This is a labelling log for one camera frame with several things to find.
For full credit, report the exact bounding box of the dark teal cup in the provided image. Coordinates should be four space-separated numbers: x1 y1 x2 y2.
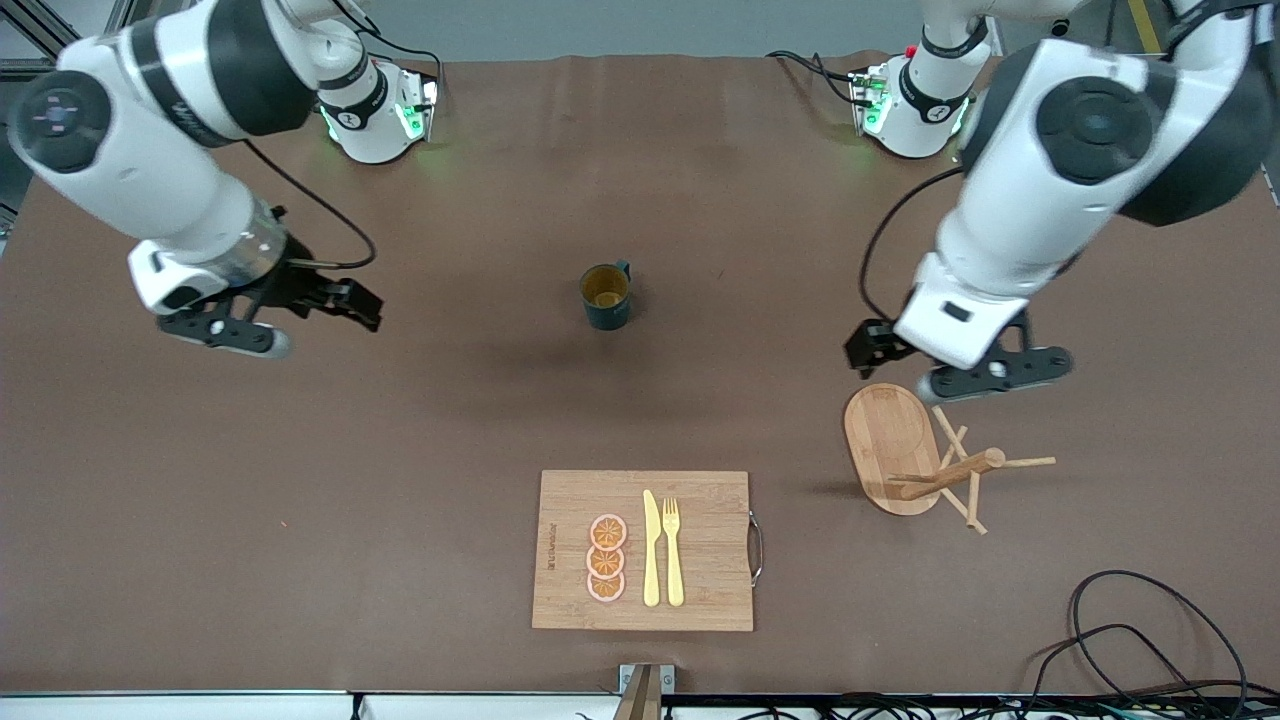
579 260 634 332

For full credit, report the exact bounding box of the wooden mug tree stand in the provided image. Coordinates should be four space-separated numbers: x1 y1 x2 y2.
843 383 1057 536

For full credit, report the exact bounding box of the brown table cover sheet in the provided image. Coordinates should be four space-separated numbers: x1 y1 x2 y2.
0 52 1280 696

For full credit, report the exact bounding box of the bamboo cutting board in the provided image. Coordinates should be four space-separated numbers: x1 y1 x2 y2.
531 470 765 633

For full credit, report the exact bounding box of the yellow plastic fork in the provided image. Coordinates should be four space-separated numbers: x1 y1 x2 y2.
662 497 686 608

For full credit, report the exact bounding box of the yellow plastic knife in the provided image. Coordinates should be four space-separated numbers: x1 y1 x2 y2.
642 489 662 608

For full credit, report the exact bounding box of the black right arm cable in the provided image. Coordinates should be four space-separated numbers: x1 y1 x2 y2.
243 140 379 271

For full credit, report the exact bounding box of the black right base cable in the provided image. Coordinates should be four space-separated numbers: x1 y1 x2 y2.
355 38 446 101

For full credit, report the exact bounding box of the black base cable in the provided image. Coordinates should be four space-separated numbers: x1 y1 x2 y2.
355 38 446 101
765 48 871 109

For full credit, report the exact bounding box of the aluminium frame post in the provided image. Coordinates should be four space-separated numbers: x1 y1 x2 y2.
0 0 136 76

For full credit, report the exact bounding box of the black left base cable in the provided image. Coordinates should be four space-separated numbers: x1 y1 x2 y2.
765 48 871 109

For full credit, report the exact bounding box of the black looped cable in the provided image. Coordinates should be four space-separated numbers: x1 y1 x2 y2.
1025 625 1201 716
1068 570 1251 706

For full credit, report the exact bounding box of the black cable along table edge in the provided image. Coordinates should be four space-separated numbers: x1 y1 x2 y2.
700 693 1280 720

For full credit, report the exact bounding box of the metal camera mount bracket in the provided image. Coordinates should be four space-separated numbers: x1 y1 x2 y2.
612 663 676 720

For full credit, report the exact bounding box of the white table edge rail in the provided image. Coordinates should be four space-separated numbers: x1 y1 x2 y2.
0 690 621 720

